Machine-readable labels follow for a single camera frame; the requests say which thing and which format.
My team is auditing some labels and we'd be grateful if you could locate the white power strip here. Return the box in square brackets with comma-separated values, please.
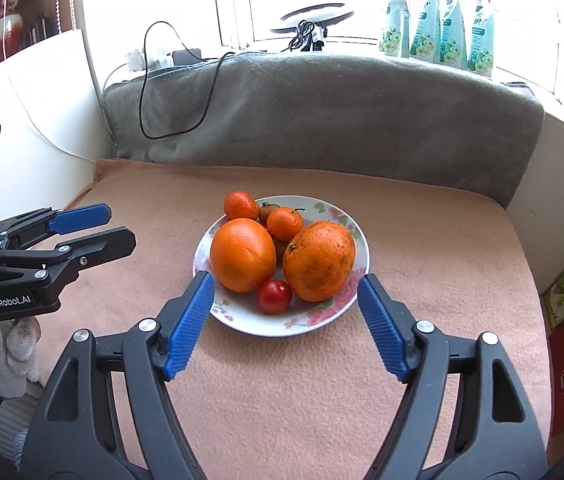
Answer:
[126, 47, 173, 73]

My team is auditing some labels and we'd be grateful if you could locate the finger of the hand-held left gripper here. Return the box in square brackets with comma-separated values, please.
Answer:
[0, 203, 113, 251]
[0, 226, 137, 286]

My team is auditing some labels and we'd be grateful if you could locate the black adapter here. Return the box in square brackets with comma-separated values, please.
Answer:
[172, 49, 203, 67]

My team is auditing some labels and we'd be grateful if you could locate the white cable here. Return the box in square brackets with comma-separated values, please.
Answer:
[4, 0, 97, 162]

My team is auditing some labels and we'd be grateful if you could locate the person's left forearm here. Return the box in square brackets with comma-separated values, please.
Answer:
[0, 395, 38, 471]

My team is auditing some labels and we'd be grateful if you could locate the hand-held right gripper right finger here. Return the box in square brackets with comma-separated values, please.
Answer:
[358, 274, 548, 480]

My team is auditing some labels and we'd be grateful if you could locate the black cable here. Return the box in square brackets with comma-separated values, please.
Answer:
[139, 21, 235, 140]

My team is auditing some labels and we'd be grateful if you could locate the large smooth orange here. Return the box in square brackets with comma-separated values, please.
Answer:
[209, 218, 277, 294]

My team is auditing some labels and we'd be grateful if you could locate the floral refill pouch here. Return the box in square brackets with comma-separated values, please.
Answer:
[379, 0, 410, 58]
[466, 0, 495, 78]
[409, 0, 442, 63]
[439, 0, 467, 68]

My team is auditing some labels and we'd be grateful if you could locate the black ring light stand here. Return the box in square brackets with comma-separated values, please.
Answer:
[289, 20, 330, 53]

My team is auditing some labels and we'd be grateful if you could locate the grey blanket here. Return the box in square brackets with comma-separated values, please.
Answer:
[102, 50, 545, 208]

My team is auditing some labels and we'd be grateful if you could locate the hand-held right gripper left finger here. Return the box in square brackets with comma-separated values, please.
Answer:
[21, 270, 215, 480]

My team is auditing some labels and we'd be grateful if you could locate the floral white plate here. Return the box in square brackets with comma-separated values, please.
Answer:
[192, 195, 371, 337]

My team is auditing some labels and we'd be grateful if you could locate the small tangerine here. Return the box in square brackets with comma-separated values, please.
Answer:
[223, 190, 259, 221]
[266, 207, 305, 242]

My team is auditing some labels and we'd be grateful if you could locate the red cherry tomato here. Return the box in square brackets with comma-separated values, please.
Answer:
[256, 279, 293, 315]

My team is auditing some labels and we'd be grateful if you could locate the person's left hand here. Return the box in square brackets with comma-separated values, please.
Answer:
[0, 316, 44, 401]

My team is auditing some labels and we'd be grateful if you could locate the large spotted orange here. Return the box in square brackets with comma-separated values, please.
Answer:
[282, 220, 357, 303]

